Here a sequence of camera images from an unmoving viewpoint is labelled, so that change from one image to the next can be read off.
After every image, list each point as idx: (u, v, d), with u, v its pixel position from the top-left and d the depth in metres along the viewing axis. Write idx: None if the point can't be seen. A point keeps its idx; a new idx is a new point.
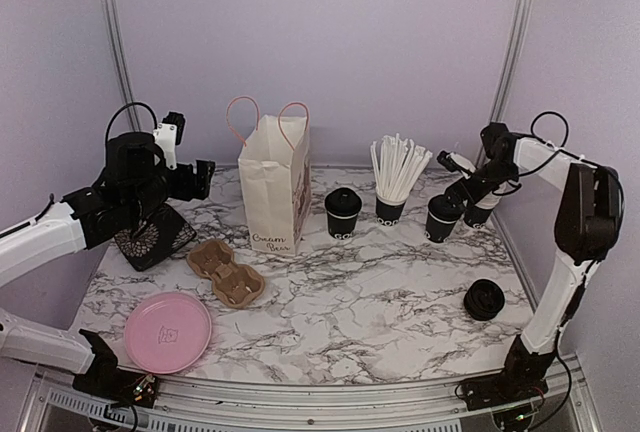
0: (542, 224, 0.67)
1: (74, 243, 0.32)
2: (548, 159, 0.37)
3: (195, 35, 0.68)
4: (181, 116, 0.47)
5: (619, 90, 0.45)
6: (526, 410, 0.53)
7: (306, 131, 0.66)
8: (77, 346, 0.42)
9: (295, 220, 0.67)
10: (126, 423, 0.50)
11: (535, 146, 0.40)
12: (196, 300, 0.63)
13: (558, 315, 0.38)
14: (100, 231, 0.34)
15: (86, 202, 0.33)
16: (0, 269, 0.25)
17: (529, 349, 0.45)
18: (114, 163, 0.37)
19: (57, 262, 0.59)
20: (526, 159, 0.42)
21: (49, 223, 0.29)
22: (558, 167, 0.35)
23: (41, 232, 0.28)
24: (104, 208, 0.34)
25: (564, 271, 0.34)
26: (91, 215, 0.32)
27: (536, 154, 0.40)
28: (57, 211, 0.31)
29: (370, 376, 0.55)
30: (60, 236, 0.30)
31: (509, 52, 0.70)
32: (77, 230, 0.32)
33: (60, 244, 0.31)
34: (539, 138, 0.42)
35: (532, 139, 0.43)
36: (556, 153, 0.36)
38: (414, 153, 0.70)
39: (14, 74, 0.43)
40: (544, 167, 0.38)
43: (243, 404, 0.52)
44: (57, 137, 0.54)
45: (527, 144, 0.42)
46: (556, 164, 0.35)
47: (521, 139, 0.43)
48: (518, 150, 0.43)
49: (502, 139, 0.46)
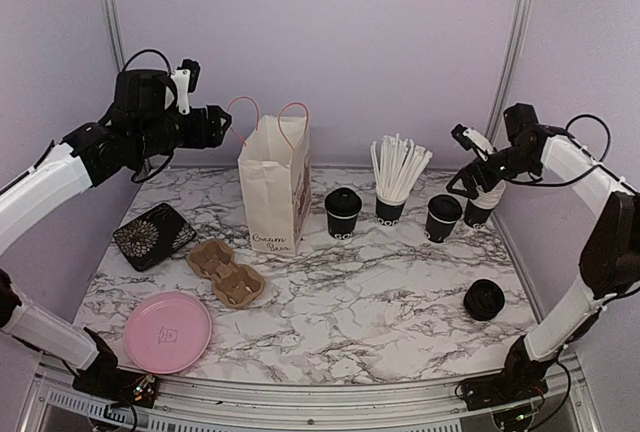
0: (543, 224, 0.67)
1: (81, 185, 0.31)
2: (584, 174, 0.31)
3: (195, 34, 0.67)
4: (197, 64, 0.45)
5: (621, 89, 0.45)
6: (526, 410, 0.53)
7: (306, 131, 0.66)
8: (84, 341, 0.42)
9: (295, 220, 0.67)
10: (126, 424, 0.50)
11: (572, 153, 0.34)
12: (196, 300, 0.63)
13: (569, 331, 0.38)
14: (101, 167, 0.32)
15: (87, 134, 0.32)
16: (13, 223, 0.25)
17: (530, 356, 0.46)
18: (125, 95, 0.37)
19: (74, 239, 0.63)
20: (555, 164, 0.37)
21: (49, 168, 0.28)
22: (595, 187, 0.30)
23: (40, 179, 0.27)
24: (105, 141, 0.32)
25: (584, 301, 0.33)
26: (91, 150, 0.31)
27: (568, 163, 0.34)
28: (56, 155, 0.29)
29: (370, 376, 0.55)
30: (65, 178, 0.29)
31: (509, 51, 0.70)
32: (80, 169, 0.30)
33: (67, 187, 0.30)
34: (576, 140, 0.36)
35: (565, 140, 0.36)
36: (594, 166, 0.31)
38: (414, 153, 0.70)
39: (14, 74, 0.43)
40: (579, 183, 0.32)
43: (243, 404, 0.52)
44: (57, 137, 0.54)
45: (559, 145, 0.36)
46: (594, 181, 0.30)
47: (554, 137, 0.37)
48: (547, 150, 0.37)
49: (529, 131, 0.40)
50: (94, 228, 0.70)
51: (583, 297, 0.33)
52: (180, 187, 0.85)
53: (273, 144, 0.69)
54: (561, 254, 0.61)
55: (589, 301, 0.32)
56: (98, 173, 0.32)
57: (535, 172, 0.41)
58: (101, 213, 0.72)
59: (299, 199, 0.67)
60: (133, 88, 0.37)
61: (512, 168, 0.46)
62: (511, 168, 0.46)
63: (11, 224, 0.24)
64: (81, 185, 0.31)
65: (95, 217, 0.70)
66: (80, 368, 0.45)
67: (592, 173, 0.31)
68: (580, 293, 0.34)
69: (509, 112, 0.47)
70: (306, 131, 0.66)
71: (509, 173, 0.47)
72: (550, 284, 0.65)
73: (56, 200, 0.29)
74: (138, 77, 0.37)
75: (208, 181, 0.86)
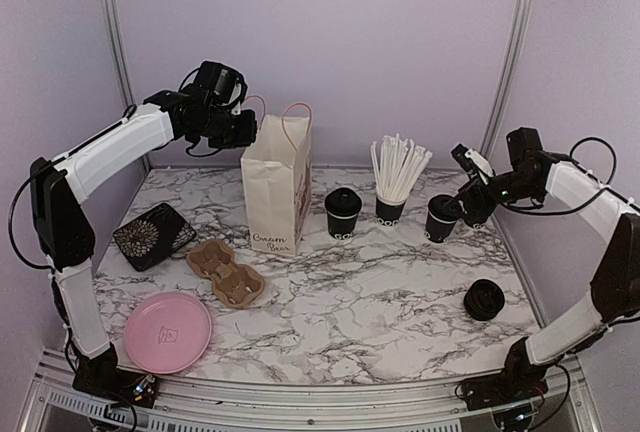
0: (548, 230, 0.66)
1: (164, 138, 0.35)
2: (592, 198, 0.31)
3: (196, 35, 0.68)
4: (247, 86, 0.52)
5: (621, 89, 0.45)
6: (526, 410, 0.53)
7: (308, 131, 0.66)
8: (100, 327, 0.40)
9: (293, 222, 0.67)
10: (126, 424, 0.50)
11: (577, 176, 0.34)
12: (196, 300, 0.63)
13: (574, 342, 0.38)
14: (178, 125, 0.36)
15: (171, 97, 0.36)
16: (103, 165, 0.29)
17: (531, 361, 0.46)
18: (209, 79, 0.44)
19: (114, 212, 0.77)
20: (559, 190, 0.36)
21: (137, 121, 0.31)
22: (604, 212, 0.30)
23: (132, 128, 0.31)
24: (183, 103, 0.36)
25: (590, 319, 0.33)
26: (175, 109, 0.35)
27: (573, 186, 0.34)
28: (144, 110, 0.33)
29: (370, 376, 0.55)
30: (152, 130, 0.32)
31: (509, 51, 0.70)
32: (166, 122, 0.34)
33: (155, 137, 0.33)
34: (580, 165, 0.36)
35: (569, 165, 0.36)
36: (601, 191, 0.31)
38: (414, 153, 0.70)
39: (13, 74, 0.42)
40: (588, 208, 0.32)
43: (244, 404, 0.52)
44: (56, 137, 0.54)
45: (563, 169, 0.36)
46: (602, 204, 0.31)
47: (558, 161, 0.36)
48: (552, 177, 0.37)
49: (533, 158, 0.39)
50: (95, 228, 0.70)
51: (591, 313, 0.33)
52: (180, 187, 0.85)
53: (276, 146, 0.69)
54: (565, 269, 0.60)
55: (595, 319, 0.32)
56: (175, 130, 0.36)
57: (539, 198, 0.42)
58: (101, 213, 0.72)
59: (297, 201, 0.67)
60: (215, 76, 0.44)
61: (515, 194, 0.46)
62: (514, 195, 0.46)
63: (101, 167, 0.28)
64: (168, 136, 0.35)
65: (96, 218, 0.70)
66: (86, 355, 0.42)
67: (600, 196, 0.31)
68: (589, 310, 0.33)
69: (512, 136, 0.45)
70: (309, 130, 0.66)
71: (510, 199, 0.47)
72: (549, 285, 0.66)
73: (147, 147, 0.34)
74: (220, 69, 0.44)
75: (208, 181, 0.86)
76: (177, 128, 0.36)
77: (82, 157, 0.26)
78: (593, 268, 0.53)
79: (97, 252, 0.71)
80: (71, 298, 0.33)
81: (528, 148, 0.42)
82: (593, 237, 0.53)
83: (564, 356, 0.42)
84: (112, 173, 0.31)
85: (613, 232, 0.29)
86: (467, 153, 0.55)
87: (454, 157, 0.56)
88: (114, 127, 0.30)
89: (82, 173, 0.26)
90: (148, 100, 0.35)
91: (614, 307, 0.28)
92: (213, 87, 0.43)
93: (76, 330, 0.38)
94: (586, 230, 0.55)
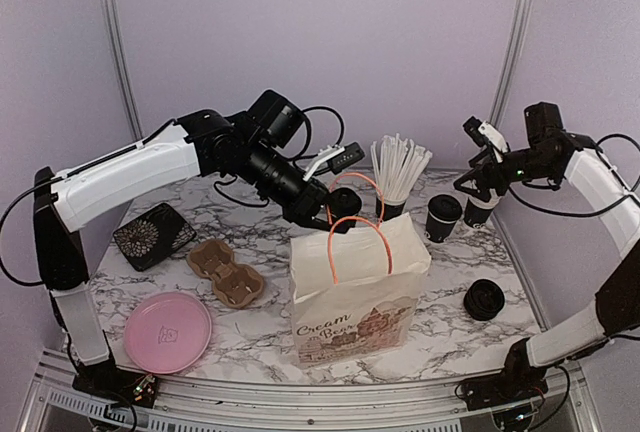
0: (550, 231, 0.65)
1: (185, 169, 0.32)
2: (613, 204, 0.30)
3: (195, 37, 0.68)
4: (357, 145, 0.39)
5: (622, 88, 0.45)
6: (527, 410, 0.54)
7: (399, 310, 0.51)
8: (101, 340, 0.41)
9: (325, 348, 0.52)
10: (126, 423, 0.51)
11: (600, 172, 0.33)
12: (196, 300, 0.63)
13: (573, 349, 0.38)
14: (209, 158, 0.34)
15: (208, 123, 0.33)
16: (105, 193, 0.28)
17: (531, 362, 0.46)
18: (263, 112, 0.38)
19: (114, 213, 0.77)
20: (587, 186, 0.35)
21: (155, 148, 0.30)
22: (623, 221, 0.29)
23: (149, 155, 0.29)
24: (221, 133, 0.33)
25: (593, 330, 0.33)
26: (208, 138, 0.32)
27: (600, 187, 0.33)
28: (166, 137, 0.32)
29: (370, 376, 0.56)
30: (173, 161, 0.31)
31: (509, 51, 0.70)
32: (190, 156, 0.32)
33: (176, 172, 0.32)
34: (605, 159, 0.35)
35: (595, 159, 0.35)
36: (624, 198, 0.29)
38: (414, 153, 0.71)
39: (11, 76, 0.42)
40: (605, 212, 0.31)
43: (243, 404, 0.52)
44: (53, 137, 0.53)
45: (590, 166, 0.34)
46: (622, 214, 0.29)
47: (583, 151, 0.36)
48: (576, 167, 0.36)
49: (551, 140, 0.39)
50: (94, 228, 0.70)
51: (593, 318, 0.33)
52: (180, 187, 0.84)
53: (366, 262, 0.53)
54: (567, 274, 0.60)
55: (598, 329, 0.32)
56: (208, 164, 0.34)
57: (555, 179, 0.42)
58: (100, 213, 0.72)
59: (336, 338, 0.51)
60: (273, 113, 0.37)
61: (530, 173, 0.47)
62: (530, 174, 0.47)
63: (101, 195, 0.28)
64: (193, 171, 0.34)
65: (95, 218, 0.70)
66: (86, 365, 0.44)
67: (618, 197, 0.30)
68: (593, 317, 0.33)
69: (531, 110, 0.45)
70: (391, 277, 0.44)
71: (526, 177, 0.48)
72: (551, 286, 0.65)
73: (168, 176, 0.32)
74: (284, 104, 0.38)
75: (208, 181, 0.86)
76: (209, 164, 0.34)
77: (79, 183, 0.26)
78: (599, 266, 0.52)
79: (97, 252, 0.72)
80: (67, 311, 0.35)
81: (548, 127, 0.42)
82: (597, 238, 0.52)
83: (565, 358, 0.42)
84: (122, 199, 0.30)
85: (626, 247, 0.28)
86: (481, 128, 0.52)
87: (467, 132, 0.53)
88: (131, 153, 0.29)
89: (72, 203, 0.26)
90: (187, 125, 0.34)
91: (616, 314, 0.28)
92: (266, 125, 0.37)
93: (76, 338, 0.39)
94: (590, 227, 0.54)
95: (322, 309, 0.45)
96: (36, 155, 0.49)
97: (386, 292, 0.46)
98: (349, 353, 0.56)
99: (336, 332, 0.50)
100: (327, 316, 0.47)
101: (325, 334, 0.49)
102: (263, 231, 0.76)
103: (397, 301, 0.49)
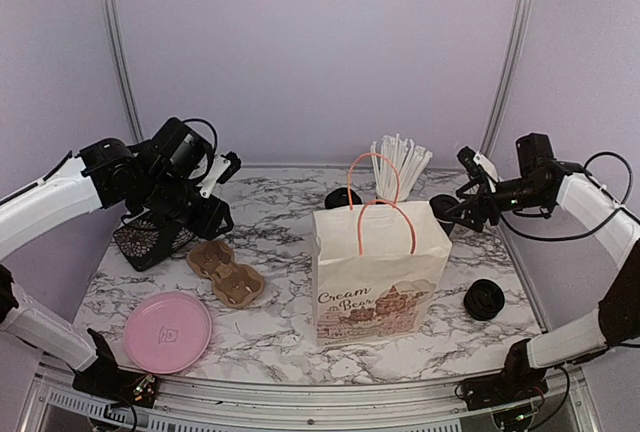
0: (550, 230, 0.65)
1: (87, 203, 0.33)
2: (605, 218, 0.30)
3: (194, 37, 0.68)
4: (235, 155, 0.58)
5: (620, 89, 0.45)
6: (527, 410, 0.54)
7: (416, 294, 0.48)
8: (79, 344, 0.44)
9: (342, 323, 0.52)
10: (126, 423, 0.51)
11: (590, 192, 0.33)
12: (196, 300, 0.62)
13: (571, 353, 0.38)
14: (109, 189, 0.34)
15: (109, 152, 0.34)
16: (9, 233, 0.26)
17: (531, 362, 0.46)
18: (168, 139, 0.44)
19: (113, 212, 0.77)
20: (577, 208, 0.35)
21: (56, 183, 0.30)
22: (617, 233, 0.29)
23: (54, 190, 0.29)
24: (120, 162, 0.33)
25: (592, 337, 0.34)
26: (104, 171, 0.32)
27: (590, 205, 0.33)
28: (65, 172, 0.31)
29: (370, 376, 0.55)
30: (75, 196, 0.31)
31: (509, 51, 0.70)
32: (91, 189, 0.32)
33: (82, 204, 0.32)
34: (594, 177, 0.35)
35: (583, 179, 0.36)
36: (616, 210, 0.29)
38: (414, 153, 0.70)
39: (11, 76, 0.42)
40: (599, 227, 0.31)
43: (243, 404, 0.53)
44: (52, 138, 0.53)
45: (579, 186, 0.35)
46: (616, 226, 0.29)
47: (571, 174, 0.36)
48: (567, 190, 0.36)
49: (544, 167, 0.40)
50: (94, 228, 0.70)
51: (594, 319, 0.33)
52: None
53: (398, 243, 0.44)
54: (567, 275, 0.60)
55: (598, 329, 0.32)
56: (111, 194, 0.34)
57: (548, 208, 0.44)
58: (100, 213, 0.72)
59: (354, 313, 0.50)
60: (173, 142, 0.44)
61: (524, 202, 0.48)
62: (523, 204, 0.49)
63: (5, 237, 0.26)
64: (94, 204, 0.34)
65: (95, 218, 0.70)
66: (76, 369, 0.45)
67: (610, 212, 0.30)
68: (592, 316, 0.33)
69: (523, 142, 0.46)
70: (413, 254, 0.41)
71: (519, 206, 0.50)
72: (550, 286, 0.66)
73: (70, 210, 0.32)
74: (187, 133, 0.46)
75: None
76: (112, 192, 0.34)
77: None
78: (599, 267, 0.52)
79: (97, 252, 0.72)
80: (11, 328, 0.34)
81: (538, 155, 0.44)
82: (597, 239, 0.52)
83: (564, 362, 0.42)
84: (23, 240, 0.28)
85: (625, 258, 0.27)
86: (476, 157, 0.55)
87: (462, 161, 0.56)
88: (31, 189, 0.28)
89: None
90: (81, 155, 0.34)
91: (620, 315, 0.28)
92: (170, 154, 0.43)
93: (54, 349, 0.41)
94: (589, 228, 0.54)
95: (343, 280, 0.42)
96: (37, 157, 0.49)
97: (405, 271, 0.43)
98: (364, 334, 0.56)
99: (354, 305, 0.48)
100: (349, 287, 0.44)
101: (344, 304, 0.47)
102: (263, 231, 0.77)
103: (416, 282, 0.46)
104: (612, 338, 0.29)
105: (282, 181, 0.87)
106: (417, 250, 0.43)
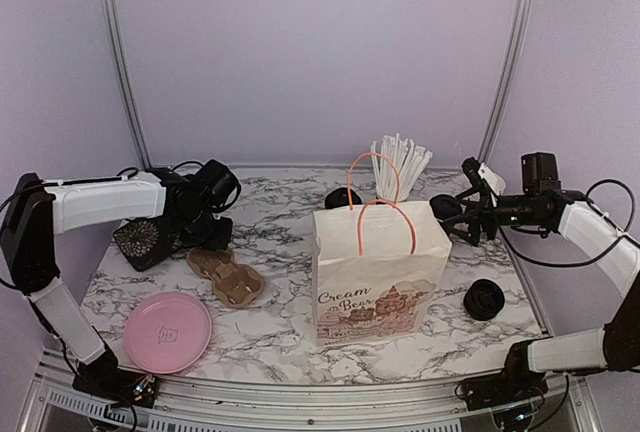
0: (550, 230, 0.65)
1: (151, 207, 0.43)
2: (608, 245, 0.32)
3: (194, 37, 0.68)
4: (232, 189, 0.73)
5: (620, 88, 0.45)
6: (527, 410, 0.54)
7: (416, 294, 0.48)
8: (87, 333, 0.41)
9: (341, 323, 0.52)
10: (126, 423, 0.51)
11: (592, 220, 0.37)
12: (196, 300, 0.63)
13: (569, 364, 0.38)
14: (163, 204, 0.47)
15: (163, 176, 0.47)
16: (91, 205, 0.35)
17: (531, 366, 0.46)
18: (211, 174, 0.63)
19: None
20: (579, 236, 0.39)
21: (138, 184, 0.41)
22: (620, 259, 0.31)
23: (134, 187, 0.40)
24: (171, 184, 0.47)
25: (594, 358, 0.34)
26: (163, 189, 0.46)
27: (591, 232, 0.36)
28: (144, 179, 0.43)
29: (370, 376, 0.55)
30: (147, 198, 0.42)
31: (509, 51, 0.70)
32: (160, 196, 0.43)
33: (148, 208, 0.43)
34: (595, 209, 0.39)
35: (585, 207, 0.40)
36: (619, 238, 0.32)
38: (415, 152, 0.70)
39: (11, 75, 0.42)
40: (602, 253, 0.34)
43: (243, 404, 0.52)
44: (52, 137, 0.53)
45: (582, 215, 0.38)
46: (619, 253, 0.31)
47: (573, 203, 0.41)
48: (570, 218, 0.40)
49: (547, 197, 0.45)
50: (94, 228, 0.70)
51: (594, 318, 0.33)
52: None
53: (397, 243, 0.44)
54: (567, 274, 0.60)
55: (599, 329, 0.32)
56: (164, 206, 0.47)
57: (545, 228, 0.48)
58: None
59: (354, 313, 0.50)
60: (214, 175, 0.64)
61: (524, 219, 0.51)
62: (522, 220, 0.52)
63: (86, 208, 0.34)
64: (155, 209, 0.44)
65: None
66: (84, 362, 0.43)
67: (613, 240, 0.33)
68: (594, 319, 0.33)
69: (529, 160, 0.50)
70: (413, 254, 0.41)
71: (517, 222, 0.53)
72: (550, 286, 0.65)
73: (136, 207, 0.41)
74: (225, 171, 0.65)
75: None
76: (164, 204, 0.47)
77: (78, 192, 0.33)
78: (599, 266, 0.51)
79: (97, 252, 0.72)
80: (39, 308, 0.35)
81: (543, 179, 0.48)
82: None
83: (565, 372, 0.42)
84: (93, 216, 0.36)
85: (628, 284, 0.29)
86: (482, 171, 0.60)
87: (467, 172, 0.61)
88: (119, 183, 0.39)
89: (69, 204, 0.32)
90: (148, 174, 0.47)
91: (620, 314, 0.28)
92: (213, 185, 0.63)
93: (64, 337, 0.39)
94: None
95: (344, 279, 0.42)
96: (37, 157, 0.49)
97: (405, 271, 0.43)
98: (364, 334, 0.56)
99: (354, 305, 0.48)
100: (349, 286, 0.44)
101: (344, 304, 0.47)
102: (263, 231, 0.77)
103: (416, 282, 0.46)
104: (611, 337, 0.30)
105: (282, 181, 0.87)
106: (417, 250, 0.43)
